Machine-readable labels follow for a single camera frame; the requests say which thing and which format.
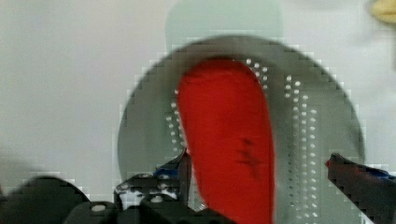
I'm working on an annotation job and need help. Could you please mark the green oval strainer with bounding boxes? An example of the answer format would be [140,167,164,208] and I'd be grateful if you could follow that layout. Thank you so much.
[117,0,366,224]

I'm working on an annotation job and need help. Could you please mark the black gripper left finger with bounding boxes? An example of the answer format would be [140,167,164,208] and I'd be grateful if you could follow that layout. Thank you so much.
[114,149,194,224]

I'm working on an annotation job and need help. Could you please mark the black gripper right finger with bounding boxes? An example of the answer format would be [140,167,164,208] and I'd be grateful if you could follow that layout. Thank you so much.
[325,153,396,224]

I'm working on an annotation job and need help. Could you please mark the red plush ketchup bottle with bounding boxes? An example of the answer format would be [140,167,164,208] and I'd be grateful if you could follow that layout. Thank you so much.
[177,59,275,224]

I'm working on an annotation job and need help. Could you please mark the plush peeled banana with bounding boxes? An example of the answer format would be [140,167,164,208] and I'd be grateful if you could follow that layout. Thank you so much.
[370,0,396,23]

